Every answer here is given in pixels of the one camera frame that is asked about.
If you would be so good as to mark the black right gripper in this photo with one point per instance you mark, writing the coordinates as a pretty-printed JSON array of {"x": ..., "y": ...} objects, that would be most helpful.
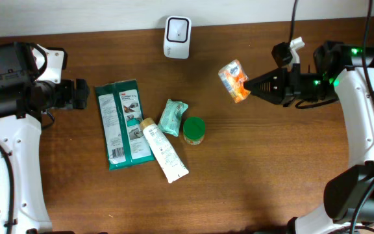
[{"x": 282, "y": 81}]

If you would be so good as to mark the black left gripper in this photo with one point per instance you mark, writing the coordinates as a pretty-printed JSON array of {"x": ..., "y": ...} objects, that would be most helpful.
[{"x": 73, "y": 99}]

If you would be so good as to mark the orange tissue pack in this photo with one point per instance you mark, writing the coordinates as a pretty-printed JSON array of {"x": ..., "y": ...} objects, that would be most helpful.
[{"x": 233, "y": 77}]

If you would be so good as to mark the green wipes packet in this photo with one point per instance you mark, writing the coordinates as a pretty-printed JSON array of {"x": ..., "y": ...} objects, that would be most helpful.
[{"x": 121, "y": 114}]

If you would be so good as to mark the green lid seasoning jar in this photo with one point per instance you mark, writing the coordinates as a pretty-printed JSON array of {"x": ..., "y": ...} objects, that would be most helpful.
[{"x": 194, "y": 130}]

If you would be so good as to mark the teal tissue pack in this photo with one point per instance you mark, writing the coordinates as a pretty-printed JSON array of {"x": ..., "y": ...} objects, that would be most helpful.
[{"x": 170, "y": 120}]

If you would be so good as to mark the white cream tube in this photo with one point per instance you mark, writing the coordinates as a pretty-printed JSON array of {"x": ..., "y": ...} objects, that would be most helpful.
[{"x": 165, "y": 154}]

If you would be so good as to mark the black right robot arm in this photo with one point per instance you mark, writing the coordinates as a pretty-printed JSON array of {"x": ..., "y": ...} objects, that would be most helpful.
[{"x": 345, "y": 74}]

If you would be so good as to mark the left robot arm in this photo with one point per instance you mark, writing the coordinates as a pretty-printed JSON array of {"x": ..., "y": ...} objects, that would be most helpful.
[{"x": 31, "y": 85}]

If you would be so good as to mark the white barcode scanner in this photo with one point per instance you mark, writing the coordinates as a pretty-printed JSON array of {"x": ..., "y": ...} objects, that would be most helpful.
[{"x": 177, "y": 35}]

